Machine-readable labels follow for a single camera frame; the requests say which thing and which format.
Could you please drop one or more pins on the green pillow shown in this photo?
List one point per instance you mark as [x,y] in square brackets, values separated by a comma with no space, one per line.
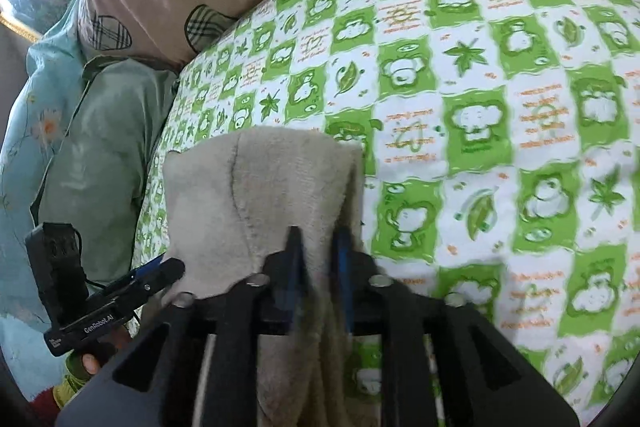
[96,180]

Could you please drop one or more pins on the left hand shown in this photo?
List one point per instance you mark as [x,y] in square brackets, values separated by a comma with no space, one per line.
[94,356]

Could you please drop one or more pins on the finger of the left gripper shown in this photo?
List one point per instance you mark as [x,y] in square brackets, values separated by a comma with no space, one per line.
[157,276]
[147,268]

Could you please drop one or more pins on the green white patterned bedsheet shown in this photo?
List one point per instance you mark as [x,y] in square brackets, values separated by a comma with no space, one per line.
[500,148]

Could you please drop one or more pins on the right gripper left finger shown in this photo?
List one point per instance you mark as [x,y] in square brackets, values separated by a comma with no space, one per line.
[196,364]

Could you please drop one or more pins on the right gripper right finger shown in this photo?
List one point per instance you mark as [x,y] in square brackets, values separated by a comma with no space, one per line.
[442,364]

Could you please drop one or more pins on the light blue floral quilt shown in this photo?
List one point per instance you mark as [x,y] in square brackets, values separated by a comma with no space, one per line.
[37,123]

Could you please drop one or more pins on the beige knit sweater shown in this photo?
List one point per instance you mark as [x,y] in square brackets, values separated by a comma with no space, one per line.
[230,201]

